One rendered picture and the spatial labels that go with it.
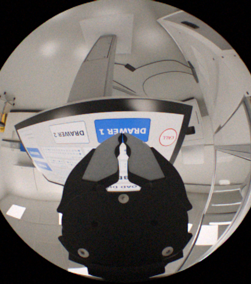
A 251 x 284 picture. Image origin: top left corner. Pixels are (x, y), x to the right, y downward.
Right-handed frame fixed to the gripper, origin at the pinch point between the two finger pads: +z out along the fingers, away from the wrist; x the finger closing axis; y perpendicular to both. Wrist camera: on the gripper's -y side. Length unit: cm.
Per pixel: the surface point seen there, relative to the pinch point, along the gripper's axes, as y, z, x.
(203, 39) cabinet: -33.6, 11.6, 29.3
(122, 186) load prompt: 19.8, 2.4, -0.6
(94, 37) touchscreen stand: -68, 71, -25
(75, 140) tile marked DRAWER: 2.4, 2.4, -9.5
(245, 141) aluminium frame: -2.0, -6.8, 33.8
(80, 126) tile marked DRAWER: -0.6, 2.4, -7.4
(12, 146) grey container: 52, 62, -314
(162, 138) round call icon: 2.4, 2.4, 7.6
